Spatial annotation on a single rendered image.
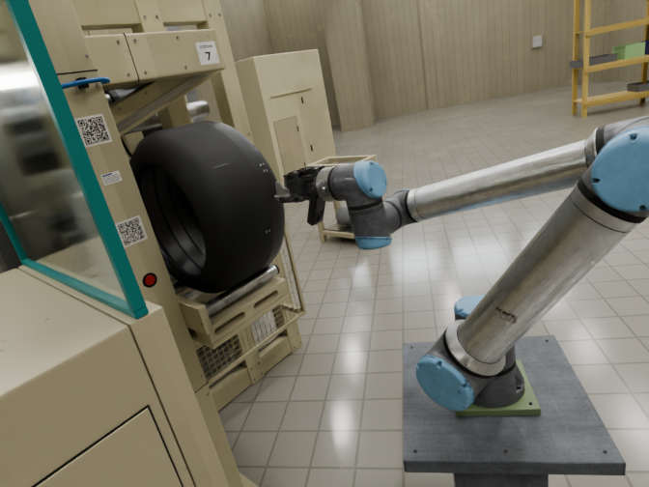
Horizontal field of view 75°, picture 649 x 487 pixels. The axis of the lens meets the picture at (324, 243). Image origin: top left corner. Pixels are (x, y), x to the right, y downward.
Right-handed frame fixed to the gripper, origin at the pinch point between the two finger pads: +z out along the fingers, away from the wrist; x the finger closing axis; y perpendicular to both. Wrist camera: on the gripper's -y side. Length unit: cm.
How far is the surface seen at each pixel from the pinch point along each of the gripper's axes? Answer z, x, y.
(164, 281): 30.3, 29.3, -15.3
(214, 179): 10.5, 12.3, 10.7
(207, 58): 49, -27, 52
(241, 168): 10.2, 2.1, 11.1
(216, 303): 24.2, 18.7, -28.3
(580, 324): -39, -151, -127
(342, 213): 174, -218, -74
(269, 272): 24.1, -5.3, -28.6
